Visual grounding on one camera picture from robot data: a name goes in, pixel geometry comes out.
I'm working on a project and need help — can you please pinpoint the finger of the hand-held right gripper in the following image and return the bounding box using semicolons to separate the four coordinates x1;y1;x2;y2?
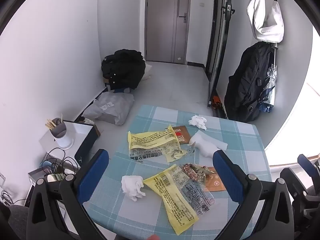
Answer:
279;167;320;205
297;154;320;180

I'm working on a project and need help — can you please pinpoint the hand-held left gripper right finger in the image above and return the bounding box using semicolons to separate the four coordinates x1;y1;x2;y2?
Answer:
212;150;295;240

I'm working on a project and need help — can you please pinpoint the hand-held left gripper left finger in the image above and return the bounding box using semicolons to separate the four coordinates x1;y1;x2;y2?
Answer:
26;149;118;240

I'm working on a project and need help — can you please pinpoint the brown packet with round emblem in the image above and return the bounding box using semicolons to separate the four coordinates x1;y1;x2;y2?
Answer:
202;166;227;192

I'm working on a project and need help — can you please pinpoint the brown packet with red heart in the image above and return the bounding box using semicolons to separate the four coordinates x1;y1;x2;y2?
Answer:
172;125;192;145

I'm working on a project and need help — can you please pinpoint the white tissue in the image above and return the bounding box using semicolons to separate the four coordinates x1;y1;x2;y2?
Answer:
121;175;146;202
188;115;208;130

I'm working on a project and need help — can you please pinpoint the crumpled patterned snack wrapper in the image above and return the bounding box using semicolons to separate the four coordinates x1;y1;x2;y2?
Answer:
181;163;216;183

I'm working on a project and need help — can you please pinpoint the white paper napkin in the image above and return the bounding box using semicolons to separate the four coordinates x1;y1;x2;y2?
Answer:
189;129;228;158

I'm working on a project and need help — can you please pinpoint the blue checkered tablecloth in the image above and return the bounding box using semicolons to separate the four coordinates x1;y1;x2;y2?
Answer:
82;105;272;240

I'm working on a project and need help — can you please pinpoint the white storage box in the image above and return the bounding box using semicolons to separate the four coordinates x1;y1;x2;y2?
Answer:
39;120;95;161

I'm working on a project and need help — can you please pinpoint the grey white utensil cup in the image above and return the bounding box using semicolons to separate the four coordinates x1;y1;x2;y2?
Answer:
49;121;75;150

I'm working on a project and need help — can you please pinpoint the yellow clear plastic wrapper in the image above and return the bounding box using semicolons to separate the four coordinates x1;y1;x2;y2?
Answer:
144;165;215;235
127;125;188;163

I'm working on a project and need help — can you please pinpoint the wooden chopsticks bundle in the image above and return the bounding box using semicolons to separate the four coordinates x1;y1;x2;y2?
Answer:
45;117;63;131

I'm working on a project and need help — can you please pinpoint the grey plastic parcel bag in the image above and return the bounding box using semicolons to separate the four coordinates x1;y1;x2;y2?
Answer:
82;91;135;126

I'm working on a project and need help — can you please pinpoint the orange black tool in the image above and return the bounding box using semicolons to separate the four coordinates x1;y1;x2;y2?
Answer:
209;95;223;111

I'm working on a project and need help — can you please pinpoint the grey chair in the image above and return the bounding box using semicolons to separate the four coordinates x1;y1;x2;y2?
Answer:
7;204;31;240

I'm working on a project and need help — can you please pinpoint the silver folded umbrella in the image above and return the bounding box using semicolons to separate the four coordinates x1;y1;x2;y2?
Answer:
259;47;279;113

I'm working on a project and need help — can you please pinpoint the black backpack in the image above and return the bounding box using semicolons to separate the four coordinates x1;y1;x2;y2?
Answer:
224;41;275;123

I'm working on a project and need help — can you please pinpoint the black bag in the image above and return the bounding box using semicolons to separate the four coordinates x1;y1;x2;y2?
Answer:
101;49;146;92

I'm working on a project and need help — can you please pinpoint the white hanging garment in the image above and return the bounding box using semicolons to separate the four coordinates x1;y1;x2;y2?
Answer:
247;0;285;43

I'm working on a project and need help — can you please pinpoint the grey door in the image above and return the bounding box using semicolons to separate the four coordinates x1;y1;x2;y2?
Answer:
145;0;190;65

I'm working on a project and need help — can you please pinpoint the black cable tangle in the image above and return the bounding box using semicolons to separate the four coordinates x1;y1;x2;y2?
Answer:
39;147;81;178

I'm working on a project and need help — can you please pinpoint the black door frame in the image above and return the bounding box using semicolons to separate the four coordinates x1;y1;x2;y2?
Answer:
205;0;236;105

